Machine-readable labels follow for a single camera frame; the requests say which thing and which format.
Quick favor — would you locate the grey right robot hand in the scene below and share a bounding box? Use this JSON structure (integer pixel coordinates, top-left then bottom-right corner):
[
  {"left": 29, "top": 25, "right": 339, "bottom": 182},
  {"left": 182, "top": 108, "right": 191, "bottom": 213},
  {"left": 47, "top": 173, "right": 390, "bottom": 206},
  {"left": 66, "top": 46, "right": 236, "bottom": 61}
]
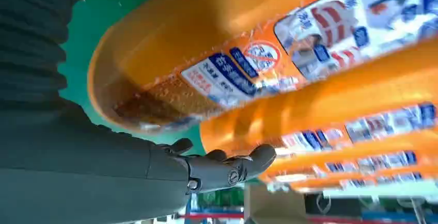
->
[{"left": 0, "top": 99, "right": 277, "bottom": 224}]

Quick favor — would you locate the right arm ribbed grey sleeve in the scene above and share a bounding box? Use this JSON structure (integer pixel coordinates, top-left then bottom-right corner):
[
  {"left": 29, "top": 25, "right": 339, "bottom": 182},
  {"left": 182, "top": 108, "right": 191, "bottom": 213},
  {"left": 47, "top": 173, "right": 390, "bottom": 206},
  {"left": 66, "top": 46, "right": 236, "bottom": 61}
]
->
[{"left": 0, "top": 0, "right": 122, "bottom": 112}]

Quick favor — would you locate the green table mat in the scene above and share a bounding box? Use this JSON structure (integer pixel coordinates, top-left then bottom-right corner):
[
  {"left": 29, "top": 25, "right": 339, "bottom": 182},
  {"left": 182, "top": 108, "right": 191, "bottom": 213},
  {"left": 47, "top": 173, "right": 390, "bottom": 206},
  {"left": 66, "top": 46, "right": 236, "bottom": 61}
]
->
[{"left": 57, "top": 0, "right": 207, "bottom": 157}]

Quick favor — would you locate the brown cardboard box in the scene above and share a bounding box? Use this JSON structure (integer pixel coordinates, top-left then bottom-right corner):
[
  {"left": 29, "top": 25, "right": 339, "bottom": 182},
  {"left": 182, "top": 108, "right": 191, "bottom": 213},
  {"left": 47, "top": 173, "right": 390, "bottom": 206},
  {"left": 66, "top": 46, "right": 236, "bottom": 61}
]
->
[{"left": 244, "top": 184, "right": 308, "bottom": 224}]

